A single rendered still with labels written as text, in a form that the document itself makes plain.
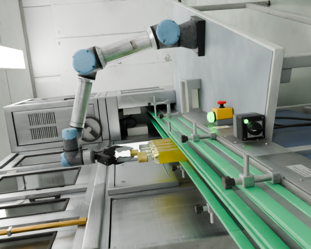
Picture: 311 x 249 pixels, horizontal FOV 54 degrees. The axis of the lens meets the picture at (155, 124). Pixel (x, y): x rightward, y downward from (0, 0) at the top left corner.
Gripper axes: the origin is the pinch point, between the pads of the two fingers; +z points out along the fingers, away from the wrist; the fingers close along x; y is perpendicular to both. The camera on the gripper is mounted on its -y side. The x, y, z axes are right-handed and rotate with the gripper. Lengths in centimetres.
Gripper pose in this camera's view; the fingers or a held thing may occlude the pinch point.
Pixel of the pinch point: (131, 153)
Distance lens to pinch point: 158.3
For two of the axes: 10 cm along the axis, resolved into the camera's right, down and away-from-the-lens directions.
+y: -1.3, -1.8, 9.8
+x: 0.9, 9.8, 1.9
